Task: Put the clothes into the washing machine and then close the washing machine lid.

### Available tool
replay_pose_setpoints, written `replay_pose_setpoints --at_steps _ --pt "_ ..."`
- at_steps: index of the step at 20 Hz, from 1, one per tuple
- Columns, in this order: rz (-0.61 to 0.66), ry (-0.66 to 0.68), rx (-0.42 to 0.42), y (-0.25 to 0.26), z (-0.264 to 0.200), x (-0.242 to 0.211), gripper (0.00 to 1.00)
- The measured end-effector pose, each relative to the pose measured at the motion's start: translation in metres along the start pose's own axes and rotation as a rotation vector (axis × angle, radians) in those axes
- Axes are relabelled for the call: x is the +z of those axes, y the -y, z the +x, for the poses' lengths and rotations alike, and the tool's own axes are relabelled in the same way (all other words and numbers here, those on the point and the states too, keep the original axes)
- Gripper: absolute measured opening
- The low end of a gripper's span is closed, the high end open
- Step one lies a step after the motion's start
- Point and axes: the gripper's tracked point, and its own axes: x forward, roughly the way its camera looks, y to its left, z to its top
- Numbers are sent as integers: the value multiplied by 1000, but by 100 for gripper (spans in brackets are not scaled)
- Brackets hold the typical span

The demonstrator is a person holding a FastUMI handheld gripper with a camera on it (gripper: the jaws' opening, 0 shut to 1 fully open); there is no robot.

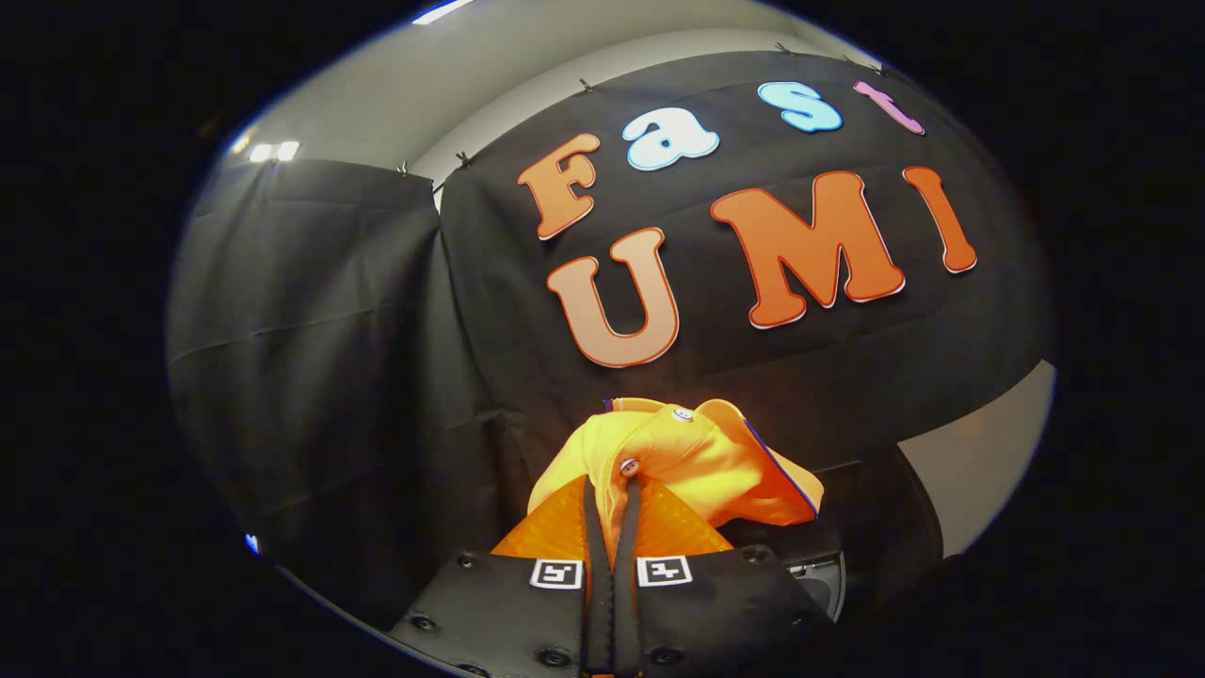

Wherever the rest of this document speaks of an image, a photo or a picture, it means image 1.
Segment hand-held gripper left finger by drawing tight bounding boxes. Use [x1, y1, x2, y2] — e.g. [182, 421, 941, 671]
[391, 476, 615, 678]

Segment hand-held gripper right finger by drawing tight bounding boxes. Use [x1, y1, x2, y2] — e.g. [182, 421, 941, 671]
[612, 476, 839, 678]

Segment yellow polo shirt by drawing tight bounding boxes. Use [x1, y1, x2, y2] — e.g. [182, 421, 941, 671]
[527, 397, 825, 566]

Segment dark grey washing machine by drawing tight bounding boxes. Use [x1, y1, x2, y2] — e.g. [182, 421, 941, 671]
[744, 527, 848, 627]

